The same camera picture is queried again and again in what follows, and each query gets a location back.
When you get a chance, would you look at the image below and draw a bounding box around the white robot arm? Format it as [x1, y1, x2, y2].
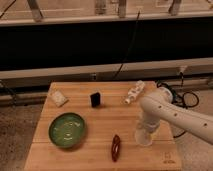
[135, 87, 213, 146]

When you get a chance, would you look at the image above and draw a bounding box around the black eraser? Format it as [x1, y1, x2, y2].
[90, 92, 101, 107]

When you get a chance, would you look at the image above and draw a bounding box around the green ceramic bowl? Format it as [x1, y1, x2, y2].
[48, 112, 86, 149]

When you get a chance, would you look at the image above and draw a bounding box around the dark red oblong object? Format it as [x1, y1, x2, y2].
[111, 135, 121, 162]

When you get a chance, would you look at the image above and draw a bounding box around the black cable on floor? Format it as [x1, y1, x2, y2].
[155, 71, 200, 139]

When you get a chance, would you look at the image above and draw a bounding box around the black power cable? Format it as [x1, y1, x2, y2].
[111, 9, 141, 81]

